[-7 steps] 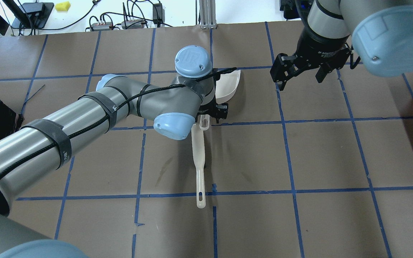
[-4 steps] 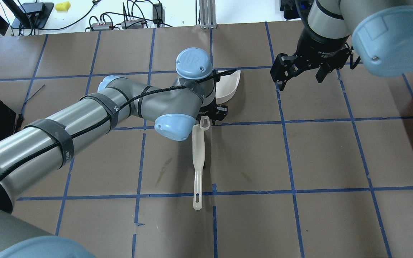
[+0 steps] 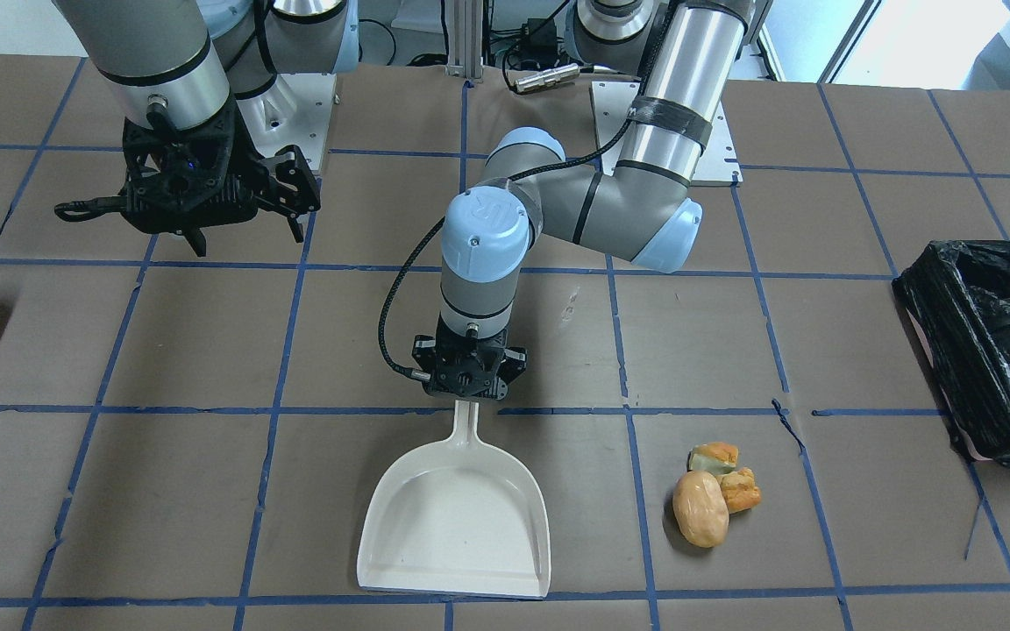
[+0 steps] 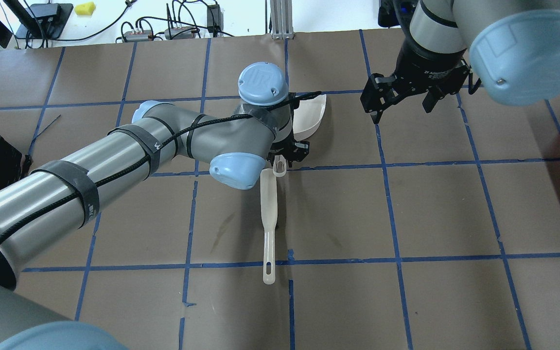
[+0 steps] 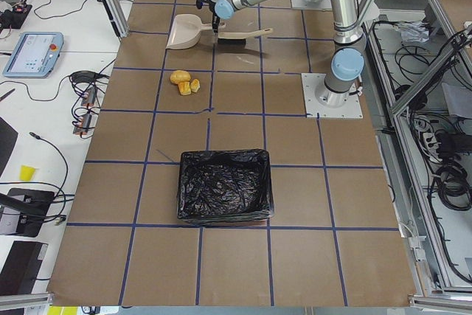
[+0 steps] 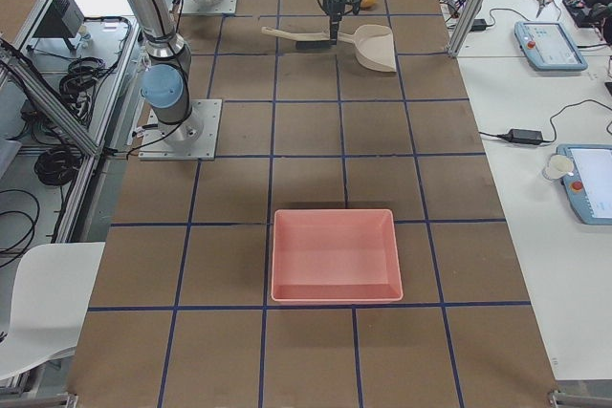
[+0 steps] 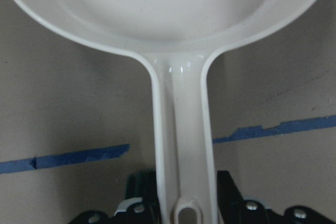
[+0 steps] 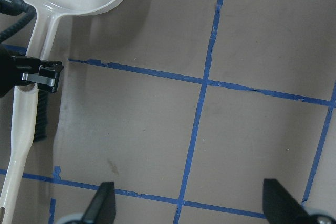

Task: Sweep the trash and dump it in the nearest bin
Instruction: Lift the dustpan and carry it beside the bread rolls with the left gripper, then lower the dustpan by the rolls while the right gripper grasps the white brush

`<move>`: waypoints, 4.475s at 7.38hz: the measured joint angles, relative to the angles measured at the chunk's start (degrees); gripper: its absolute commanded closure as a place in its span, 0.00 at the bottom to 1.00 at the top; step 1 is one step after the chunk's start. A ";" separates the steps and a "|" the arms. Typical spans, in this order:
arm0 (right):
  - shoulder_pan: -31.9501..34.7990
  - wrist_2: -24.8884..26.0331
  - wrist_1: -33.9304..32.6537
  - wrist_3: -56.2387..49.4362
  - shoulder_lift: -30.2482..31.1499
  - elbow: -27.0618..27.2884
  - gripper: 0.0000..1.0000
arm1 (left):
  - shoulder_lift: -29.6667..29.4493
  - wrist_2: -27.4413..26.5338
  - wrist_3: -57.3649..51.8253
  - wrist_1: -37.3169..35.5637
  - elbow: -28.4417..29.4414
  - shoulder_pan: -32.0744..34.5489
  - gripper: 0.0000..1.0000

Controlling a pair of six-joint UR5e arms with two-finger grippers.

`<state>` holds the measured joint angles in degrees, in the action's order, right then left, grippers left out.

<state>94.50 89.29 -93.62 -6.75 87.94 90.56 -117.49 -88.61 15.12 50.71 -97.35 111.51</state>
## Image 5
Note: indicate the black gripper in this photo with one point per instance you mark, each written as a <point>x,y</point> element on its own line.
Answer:
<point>214,21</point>

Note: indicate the beige hand brush black bristles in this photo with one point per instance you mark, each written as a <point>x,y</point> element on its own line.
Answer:
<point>241,37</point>

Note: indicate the beige plastic dustpan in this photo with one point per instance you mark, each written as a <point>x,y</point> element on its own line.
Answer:
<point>186,31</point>

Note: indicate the bin with black trash bag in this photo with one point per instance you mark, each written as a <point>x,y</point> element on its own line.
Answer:
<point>224,186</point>

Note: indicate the small yellow sponge chunk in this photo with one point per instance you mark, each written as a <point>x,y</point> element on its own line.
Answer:
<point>195,85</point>

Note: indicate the orange sponge chunk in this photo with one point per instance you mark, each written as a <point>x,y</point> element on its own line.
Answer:
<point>184,88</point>

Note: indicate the near blue teach pendant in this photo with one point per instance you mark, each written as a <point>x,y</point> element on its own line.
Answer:
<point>35,55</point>

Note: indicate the yellow paper cup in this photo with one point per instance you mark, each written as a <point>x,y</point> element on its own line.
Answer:
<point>27,173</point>

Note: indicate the black box device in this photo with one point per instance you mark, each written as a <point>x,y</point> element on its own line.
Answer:
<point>23,211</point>

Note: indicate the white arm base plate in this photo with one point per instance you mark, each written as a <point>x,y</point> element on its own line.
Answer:
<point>320,5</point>
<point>322,103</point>

